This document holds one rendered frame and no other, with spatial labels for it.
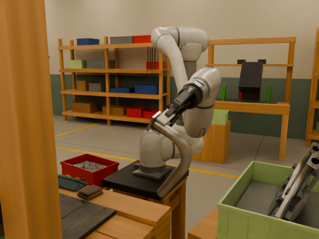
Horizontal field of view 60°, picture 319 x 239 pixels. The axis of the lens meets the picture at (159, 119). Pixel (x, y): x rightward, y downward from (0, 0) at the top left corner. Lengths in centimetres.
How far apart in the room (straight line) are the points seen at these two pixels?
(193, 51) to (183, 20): 527
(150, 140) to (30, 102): 102
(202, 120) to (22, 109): 68
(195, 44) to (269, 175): 86
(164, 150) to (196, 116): 57
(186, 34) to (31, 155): 110
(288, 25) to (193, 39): 491
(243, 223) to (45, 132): 86
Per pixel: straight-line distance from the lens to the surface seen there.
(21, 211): 68
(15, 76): 60
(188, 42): 153
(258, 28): 639
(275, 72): 632
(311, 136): 584
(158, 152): 158
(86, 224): 121
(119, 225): 122
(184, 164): 79
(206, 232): 135
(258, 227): 121
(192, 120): 108
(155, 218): 122
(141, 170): 164
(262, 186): 172
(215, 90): 103
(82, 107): 773
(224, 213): 123
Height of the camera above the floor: 152
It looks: 11 degrees down
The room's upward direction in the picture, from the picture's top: straight up
